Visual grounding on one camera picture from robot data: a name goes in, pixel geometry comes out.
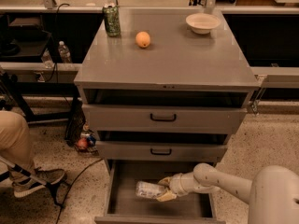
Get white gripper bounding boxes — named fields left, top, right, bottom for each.
left=156, top=174, right=188, bottom=202

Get clear plastic water bottle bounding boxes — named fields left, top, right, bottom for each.
left=135, top=181, right=167, bottom=199

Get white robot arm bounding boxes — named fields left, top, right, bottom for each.
left=157, top=163, right=299, bottom=224

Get grey open bottom drawer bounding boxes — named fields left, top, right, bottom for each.
left=94, top=161, right=225, bottom=224

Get grey middle drawer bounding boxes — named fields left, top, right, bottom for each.
left=96, top=141, right=227, bottom=162

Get grey top drawer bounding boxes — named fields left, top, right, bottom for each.
left=82, top=105, right=247, bottom=134

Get grey metal drawer cabinet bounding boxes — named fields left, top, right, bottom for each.
left=74, top=7, right=262, bottom=176

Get small water bottle on shelf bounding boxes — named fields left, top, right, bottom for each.
left=58, top=41, right=72, bottom=63

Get red apple on floor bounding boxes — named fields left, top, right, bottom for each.
left=77, top=138, right=89, bottom=150

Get black white cane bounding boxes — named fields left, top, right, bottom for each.
left=0, top=156, right=63, bottom=207

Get black mesh bin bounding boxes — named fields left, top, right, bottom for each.
left=64, top=100, right=85, bottom=147

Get grey sneaker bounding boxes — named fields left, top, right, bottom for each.
left=12, top=167, right=67, bottom=199

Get orange fruit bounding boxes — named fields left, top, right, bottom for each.
left=135, top=32, right=150, bottom=49

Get person leg beige trousers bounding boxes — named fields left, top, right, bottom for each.
left=0, top=111, right=35, bottom=174

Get white bowl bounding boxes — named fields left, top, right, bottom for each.
left=186, top=13, right=221, bottom=35

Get green soda can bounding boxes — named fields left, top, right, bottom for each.
left=102, top=3, right=121, bottom=37

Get black floor cable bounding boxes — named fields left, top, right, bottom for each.
left=55, top=158, right=105, bottom=224

